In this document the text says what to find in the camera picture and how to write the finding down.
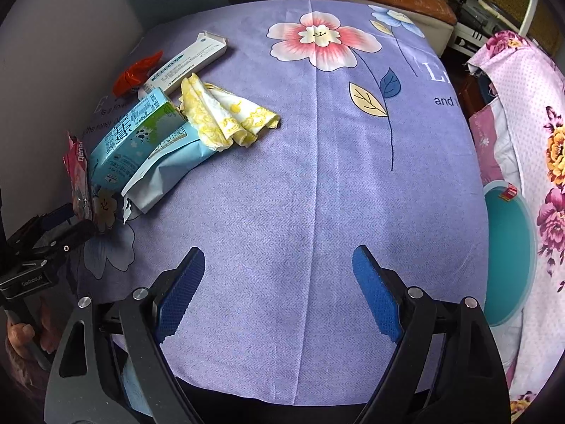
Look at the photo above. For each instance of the teal plastic bin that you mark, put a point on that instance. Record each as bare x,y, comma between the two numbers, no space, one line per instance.
507,265

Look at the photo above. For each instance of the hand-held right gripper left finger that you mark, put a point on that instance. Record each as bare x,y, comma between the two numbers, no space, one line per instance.
178,300

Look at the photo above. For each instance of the long white medicine box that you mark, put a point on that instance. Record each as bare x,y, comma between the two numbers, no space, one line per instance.
185,64

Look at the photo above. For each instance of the light blue packet bag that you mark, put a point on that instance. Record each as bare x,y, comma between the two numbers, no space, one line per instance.
167,172

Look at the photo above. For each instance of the black electronic device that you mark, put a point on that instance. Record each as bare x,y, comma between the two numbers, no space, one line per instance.
476,13

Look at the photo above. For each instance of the person's left hand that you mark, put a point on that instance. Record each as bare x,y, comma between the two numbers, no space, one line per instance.
20,333

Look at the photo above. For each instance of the purple floral tablecloth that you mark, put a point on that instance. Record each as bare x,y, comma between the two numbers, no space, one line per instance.
309,185

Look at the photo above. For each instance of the blue grey towel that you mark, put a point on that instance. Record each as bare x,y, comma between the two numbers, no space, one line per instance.
134,384

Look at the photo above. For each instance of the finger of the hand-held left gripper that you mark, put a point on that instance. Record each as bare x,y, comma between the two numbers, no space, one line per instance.
57,216
70,236

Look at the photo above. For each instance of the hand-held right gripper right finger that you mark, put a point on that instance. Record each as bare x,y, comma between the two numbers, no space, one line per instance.
379,300

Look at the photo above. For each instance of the yellow patterned napkin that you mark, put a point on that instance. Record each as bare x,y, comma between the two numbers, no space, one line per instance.
220,115

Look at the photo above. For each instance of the orange snack wrapper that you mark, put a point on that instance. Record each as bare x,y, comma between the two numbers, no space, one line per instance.
132,75

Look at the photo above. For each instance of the pink red snack wrapper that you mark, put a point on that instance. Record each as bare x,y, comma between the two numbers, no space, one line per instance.
79,172

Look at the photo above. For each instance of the pink floral blanket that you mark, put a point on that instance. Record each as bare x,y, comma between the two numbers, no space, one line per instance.
529,141

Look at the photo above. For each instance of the white low cabinet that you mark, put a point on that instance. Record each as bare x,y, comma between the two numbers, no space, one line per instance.
463,39

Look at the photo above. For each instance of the blue milk carton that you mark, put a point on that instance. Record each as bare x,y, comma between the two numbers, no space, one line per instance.
128,137

